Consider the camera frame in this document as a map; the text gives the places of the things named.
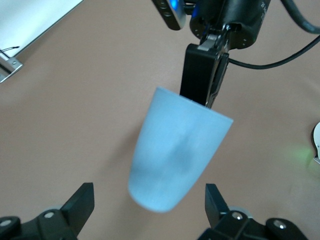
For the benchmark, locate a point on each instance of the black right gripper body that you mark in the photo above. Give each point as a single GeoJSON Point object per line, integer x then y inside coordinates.
{"type": "Point", "coordinates": [247, 22]}

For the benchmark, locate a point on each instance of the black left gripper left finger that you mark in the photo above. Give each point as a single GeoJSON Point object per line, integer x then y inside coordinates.
{"type": "Point", "coordinates": [75, 212]}

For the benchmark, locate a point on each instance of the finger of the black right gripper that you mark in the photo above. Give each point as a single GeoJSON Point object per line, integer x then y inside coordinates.
{"type": "Point", "coordinates": [196, 72]}
{"type": "Point", "coordinates": [220, 72]}

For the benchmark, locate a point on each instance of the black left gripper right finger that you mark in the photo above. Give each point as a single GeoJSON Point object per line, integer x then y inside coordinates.
{"type": "Point", "coordinates": [220, 220]}

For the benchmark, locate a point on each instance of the light blue cup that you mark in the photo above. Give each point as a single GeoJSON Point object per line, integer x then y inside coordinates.
{"type": "Point", "coordinates": [175, 155]}

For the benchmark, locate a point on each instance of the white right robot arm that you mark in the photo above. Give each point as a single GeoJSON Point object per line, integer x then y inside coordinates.
{"type": "Point", "coordinates": [316, 140]}

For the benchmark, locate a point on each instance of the white table edge panel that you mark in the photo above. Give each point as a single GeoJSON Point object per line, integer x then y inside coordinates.
{"type": "Point", "coordinates": [30, 17]}

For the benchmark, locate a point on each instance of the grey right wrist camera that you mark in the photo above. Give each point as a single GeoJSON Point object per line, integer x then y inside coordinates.
{"type": "Point", "coordinates": [172, 16]}

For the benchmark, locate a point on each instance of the metal table edge bracket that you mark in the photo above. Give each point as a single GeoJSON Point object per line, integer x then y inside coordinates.
{"type": "Point", "coordinates": [11, 68]}

